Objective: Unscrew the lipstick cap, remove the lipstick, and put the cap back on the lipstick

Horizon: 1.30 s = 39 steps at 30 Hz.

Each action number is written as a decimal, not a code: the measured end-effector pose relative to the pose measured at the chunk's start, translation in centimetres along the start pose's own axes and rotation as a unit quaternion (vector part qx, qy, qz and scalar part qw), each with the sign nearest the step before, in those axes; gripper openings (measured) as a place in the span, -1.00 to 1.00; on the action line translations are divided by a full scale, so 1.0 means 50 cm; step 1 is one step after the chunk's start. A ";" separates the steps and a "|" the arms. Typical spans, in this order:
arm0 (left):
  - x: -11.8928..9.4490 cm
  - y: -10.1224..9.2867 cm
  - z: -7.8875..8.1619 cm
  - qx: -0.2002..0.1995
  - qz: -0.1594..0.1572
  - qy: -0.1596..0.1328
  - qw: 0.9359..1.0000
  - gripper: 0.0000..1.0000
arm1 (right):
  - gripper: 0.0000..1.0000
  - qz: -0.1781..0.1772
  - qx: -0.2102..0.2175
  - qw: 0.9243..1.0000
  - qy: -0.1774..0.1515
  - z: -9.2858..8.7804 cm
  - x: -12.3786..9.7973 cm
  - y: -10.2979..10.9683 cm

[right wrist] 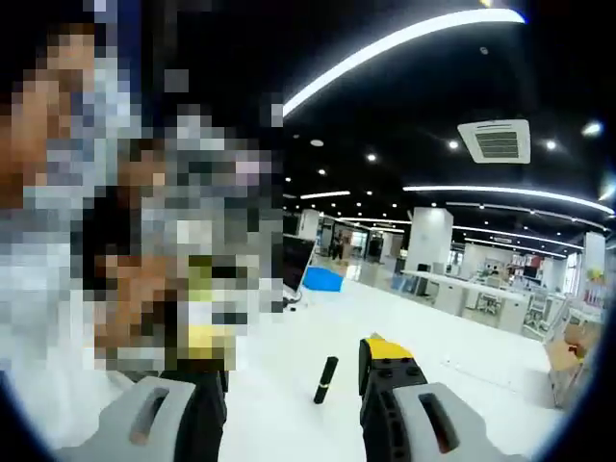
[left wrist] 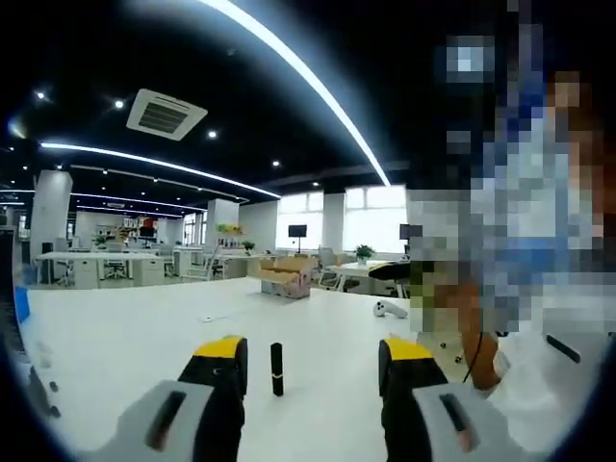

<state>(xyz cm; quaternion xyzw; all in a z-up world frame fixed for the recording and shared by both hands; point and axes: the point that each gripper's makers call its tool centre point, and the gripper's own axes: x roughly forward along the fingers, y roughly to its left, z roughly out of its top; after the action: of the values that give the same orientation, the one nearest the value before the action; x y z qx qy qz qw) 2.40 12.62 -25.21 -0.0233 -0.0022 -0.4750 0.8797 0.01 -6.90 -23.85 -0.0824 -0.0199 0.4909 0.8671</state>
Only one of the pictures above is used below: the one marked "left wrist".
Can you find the black lipstick cap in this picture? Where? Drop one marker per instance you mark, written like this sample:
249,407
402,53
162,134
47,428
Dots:
276,358

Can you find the blue plastic box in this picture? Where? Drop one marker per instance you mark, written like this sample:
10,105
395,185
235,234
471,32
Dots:
22,300

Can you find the potted green plant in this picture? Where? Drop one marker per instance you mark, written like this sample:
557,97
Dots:
248,246
364,251

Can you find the curved ceiling light strip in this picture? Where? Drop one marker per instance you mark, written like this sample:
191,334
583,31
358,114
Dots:
159,162

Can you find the long straight ceiling light strip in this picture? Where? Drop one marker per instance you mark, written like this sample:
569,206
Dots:
308,72

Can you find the open cardboard box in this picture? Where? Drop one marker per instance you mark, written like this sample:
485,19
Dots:
284,279

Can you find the black monitor on stand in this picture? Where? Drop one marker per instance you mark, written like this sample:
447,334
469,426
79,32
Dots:
297,231

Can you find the white round table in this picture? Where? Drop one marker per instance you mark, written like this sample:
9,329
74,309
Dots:
356,269

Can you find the row of white office desks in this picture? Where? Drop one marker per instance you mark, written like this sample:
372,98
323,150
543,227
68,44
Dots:
96,257

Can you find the white game controller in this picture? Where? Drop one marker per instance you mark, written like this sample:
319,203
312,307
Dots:
387,309

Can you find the ceiling air conditioner vent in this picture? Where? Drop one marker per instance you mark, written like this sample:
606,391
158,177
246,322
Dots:
166,114

